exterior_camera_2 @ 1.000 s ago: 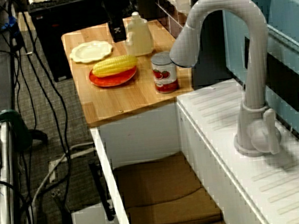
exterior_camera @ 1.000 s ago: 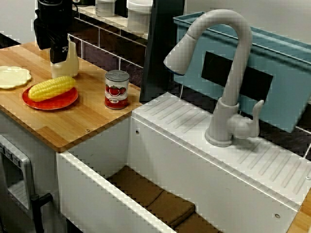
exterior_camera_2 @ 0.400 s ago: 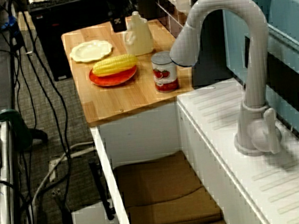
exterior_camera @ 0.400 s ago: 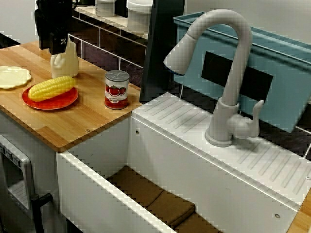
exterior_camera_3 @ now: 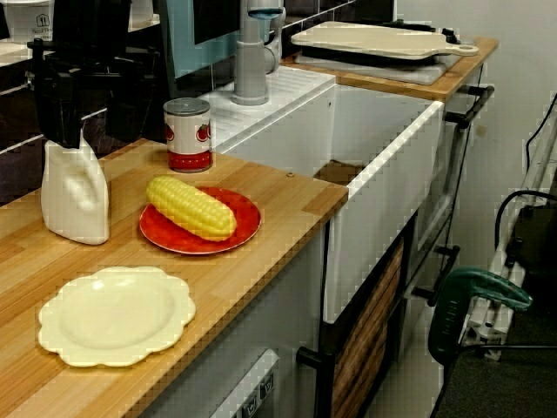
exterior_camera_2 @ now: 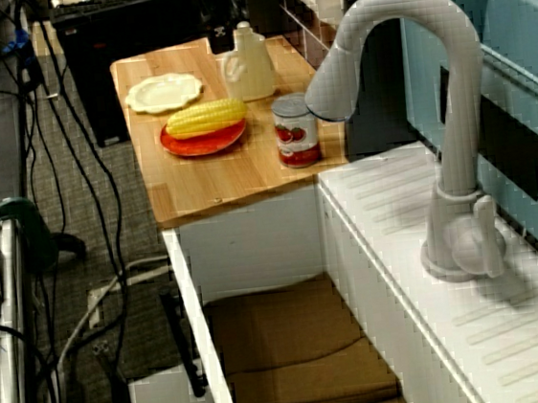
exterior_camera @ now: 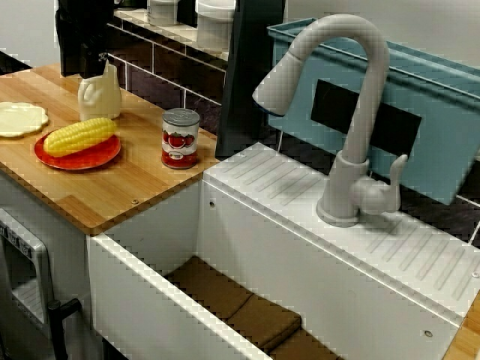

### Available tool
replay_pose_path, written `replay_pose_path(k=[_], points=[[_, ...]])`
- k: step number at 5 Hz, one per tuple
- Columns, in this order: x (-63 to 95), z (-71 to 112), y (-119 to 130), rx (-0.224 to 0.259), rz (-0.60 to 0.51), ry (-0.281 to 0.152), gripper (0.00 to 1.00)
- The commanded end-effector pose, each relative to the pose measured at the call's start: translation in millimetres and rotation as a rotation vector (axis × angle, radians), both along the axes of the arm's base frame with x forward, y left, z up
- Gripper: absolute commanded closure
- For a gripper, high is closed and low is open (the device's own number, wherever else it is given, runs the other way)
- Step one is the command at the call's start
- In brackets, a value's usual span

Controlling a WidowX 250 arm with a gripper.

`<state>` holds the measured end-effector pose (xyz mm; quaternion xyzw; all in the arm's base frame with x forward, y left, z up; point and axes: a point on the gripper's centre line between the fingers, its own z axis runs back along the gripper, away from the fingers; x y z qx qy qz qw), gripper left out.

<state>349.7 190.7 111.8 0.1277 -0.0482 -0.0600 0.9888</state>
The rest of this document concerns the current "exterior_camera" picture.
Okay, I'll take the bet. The yellow toy corn cob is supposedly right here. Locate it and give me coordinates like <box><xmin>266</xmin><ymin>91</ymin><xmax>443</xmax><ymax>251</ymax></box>
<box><xmin>43</xmin><ymin>117</ymin><xmax>118</xmax><ymax>158</ymax></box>

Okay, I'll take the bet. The dark upright pillar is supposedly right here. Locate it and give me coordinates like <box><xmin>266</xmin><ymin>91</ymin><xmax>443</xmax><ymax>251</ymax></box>
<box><xmin>215</xmin><ymin>0</ymin><xmax>288</xmax><ymax>158</ymax></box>

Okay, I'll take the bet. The white detergent bottle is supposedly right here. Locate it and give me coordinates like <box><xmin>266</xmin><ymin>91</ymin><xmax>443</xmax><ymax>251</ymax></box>
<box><xmin>77</xmin><ymin>59</ymin><xmax>123</xmax><ymax>121</ymax></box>

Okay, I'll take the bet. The teal plastic bin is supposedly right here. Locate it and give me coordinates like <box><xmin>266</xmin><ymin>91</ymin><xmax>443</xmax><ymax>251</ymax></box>
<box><xmin>266</xmin><ymin>17</ymin><xmax>480</xmax><ymax>206</ymax></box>

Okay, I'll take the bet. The plain white canister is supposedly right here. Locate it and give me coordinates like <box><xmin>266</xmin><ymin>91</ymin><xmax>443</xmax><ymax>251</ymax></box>
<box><xmin>194</xmin><ymin>0</ymin><xmax>237</xmax><ymax>50</ymax></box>

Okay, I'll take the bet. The tomato soup can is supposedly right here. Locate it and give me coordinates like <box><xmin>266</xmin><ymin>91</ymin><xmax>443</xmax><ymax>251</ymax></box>
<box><xmin>161</xmin><ymin>108</ymin><xmax>200</xmax><ymax>170</ymax></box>

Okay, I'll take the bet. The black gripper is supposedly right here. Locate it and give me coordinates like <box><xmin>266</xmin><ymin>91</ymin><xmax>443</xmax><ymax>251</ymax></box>
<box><xmin>55</xmin><ymin>0</ymin><xmax>116</xmax><ymax>80</ymax></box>

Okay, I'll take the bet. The black cabinet handle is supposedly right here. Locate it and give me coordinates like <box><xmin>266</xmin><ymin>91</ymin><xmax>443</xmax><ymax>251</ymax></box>
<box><xmin>47</xmin><ymin>298</ymin><xmax>82</xmax><ymax>360</ymax></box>

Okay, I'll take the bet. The grey toy dishwasher panel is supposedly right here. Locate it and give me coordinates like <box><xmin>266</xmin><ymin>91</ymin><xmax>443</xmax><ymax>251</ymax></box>
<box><xmin>0</xmin><ymin>208</ymin><xmax>52</xmax><ymax>327</ymax></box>

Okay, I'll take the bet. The grey toy faucet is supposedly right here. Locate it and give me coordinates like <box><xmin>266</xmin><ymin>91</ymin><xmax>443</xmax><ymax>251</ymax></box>
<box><xmin>251</xmin><ymin>13</ymin><xmax>410</xmax><ymax>229</ymax></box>

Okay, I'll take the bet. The brown folded cloth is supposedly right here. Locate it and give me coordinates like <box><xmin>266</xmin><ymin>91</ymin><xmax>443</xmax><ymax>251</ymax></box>
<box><xmin>164</xmin><ymin>255</ymin><xmax>350</xmax><ymax>360</ymax></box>

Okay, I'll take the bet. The white toy sink basin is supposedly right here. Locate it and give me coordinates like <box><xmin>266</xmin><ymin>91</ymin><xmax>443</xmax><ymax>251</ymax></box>
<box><xmin>86</xmin><ymin>142</ymin><xmax>480</xmax><ymax>360</ymax></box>

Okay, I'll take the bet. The cream scalloped plate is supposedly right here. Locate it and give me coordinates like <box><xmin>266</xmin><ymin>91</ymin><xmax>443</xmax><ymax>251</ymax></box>
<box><xmin>0</xmin><ymin>100</ymin><xmax>51</xmax><ymax>140</ymax></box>

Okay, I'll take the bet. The white canister with print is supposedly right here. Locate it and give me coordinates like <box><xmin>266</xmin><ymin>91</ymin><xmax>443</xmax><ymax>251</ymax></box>
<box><xmin>146</xmin><ymin>0</ymin><xmax>181</xmax><ymax>27</ymax></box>

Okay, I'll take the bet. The red round plate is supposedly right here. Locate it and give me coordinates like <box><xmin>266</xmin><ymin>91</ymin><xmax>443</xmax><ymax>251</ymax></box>
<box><xmin>33</xmin><ymin>133</ymin><xmax>122</xmax><ymax>172</ymax></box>

